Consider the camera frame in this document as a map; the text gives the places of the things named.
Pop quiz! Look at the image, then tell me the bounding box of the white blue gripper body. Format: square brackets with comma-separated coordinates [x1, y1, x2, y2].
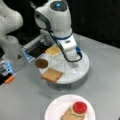
[57, 36, 82, 62]

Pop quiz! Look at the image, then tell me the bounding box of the brown toast slice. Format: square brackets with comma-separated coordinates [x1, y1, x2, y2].
[41, 68, 63, 82]
[61, 108, 85, 120]

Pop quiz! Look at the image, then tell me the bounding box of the red tomato slice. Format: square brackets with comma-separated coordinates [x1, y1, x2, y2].
[73, 102, 87, 109]

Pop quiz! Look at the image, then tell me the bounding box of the green lettuce leaf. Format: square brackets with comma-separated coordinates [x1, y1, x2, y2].
[70, 106, 87, 117]

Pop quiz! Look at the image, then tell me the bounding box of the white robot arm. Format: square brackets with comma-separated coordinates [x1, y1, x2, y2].
[34, 0, 82, 62]

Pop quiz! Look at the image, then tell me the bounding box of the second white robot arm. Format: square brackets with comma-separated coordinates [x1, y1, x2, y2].
[0, 3, 27, 67]

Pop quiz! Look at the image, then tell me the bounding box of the yellow cheese slice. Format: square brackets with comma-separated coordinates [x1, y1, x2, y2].
[46, 45, 60, 56]

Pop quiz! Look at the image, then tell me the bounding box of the white sectioned round tray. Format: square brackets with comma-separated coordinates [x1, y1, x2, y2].
[39, 52, 90, 85]

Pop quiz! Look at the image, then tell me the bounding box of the brown meat patty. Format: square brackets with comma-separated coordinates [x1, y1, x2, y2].
[35, 59, 48, 69]

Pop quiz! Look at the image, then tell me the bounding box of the white paper plate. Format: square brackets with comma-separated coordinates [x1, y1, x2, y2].
[44, 94, 97, 120]

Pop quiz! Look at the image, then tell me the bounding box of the orange block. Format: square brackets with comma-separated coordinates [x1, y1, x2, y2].
[5, 76, 15, 84]

